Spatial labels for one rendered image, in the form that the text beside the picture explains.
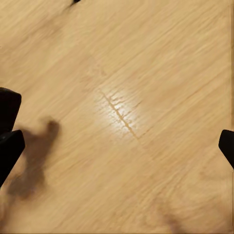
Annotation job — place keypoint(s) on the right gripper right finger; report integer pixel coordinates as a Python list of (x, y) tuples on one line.
[(226, 145)]

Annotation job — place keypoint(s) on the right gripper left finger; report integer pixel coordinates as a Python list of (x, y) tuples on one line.
[(11, 146)]

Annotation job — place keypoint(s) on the digital camera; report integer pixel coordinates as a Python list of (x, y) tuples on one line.
[(10, 102)]

